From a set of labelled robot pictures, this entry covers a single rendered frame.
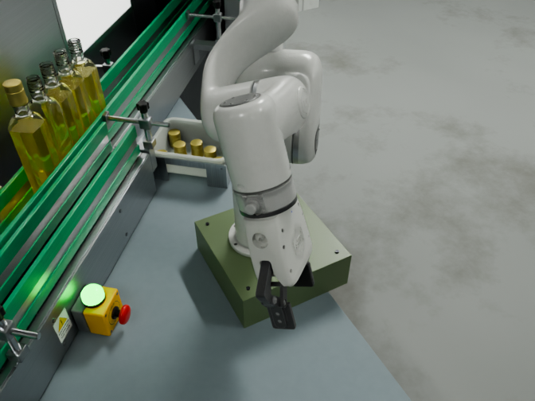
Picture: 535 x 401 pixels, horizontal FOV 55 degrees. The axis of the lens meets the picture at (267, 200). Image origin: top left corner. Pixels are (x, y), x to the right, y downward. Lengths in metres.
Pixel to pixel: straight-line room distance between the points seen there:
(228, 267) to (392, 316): 1.11
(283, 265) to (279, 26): 0.33
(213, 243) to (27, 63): 0.61
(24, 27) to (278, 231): 0.91
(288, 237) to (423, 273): 1.65
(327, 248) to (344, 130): 1.89
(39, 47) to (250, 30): 0.76
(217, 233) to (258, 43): 0.51
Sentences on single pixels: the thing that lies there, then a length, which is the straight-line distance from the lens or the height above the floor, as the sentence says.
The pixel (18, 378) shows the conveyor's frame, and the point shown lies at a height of 0.85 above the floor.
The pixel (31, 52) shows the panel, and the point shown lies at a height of 1.10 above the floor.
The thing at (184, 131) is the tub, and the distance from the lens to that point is 1.52.
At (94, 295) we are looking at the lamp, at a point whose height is 0.85.
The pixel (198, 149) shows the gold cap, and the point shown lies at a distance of 1.45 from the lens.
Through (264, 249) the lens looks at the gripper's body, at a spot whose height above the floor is 1.19.
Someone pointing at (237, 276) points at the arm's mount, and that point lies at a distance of 1.06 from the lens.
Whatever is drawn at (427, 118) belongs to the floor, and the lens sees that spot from 3.17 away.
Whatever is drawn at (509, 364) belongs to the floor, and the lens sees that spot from 2.10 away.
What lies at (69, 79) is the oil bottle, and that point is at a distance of 1.26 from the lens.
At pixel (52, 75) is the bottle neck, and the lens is 1.21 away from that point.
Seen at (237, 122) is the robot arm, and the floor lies 1.34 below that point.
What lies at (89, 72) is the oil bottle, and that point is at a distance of 1.30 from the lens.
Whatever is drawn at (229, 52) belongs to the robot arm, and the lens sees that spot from 0.74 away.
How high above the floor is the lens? 1.66
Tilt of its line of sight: 42 degrees down
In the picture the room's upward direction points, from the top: straight up
